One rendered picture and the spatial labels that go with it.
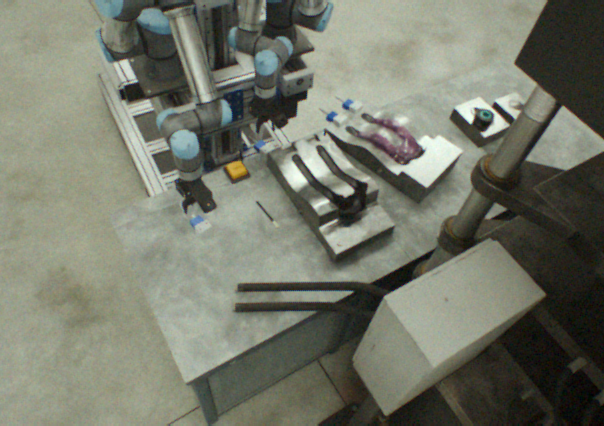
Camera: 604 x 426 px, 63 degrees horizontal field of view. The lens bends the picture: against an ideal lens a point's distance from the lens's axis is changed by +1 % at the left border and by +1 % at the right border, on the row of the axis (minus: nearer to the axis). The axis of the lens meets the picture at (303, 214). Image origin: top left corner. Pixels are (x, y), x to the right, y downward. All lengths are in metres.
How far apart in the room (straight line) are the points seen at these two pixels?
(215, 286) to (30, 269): 1.37
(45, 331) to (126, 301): 0.38
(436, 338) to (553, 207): 0.39
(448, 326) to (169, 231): 1.14
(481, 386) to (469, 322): 0.75
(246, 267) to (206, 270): 0.14
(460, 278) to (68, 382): 1.94
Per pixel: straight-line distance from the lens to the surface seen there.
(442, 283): 1.04
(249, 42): 1.82
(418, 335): 0.98
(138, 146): 2.90
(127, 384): 2.50
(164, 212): 1.90
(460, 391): 1.73
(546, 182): 1.20
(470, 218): 1.27
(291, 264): 1.76
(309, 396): 2.43
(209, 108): 1.55
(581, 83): 0.91
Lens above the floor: 2.35
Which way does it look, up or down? 56 degrees down
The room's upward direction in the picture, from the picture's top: 8 degrees clockwise
